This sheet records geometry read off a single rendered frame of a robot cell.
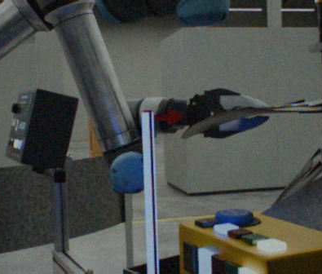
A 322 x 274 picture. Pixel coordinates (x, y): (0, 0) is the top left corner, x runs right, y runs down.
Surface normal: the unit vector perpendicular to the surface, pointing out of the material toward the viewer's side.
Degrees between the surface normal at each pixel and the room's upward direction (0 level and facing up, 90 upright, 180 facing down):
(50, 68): 90
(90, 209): 90
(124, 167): 90
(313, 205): 55
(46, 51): 90
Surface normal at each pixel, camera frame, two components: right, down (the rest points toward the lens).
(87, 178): 0.79, 0.00
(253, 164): 0.21, 0.04
